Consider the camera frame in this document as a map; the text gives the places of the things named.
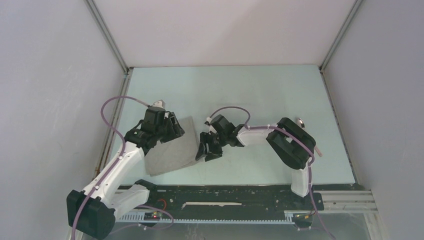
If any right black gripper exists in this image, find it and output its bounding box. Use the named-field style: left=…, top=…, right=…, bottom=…
left=196, top=131, right=229, bottom=162

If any grey cloth napkin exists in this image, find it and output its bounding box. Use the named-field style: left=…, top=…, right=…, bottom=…
left=144, top=116, right=199, bottom=176

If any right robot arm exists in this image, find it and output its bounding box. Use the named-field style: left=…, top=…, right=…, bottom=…
left=195, top=114, right=316, bottom=209

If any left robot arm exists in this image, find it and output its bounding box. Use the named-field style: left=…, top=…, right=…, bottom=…
left=66, top=106, right=185, bottom=240

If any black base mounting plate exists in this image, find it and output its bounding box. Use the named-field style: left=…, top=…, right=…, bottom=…
left=126, top=184, right=325, bottom=222

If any metal spoon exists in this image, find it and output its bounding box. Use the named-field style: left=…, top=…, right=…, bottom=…
left=297, top=118, right=323, bottom=158

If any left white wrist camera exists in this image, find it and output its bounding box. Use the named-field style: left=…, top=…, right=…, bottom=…
left=151, top=99, right=166, bottom=109

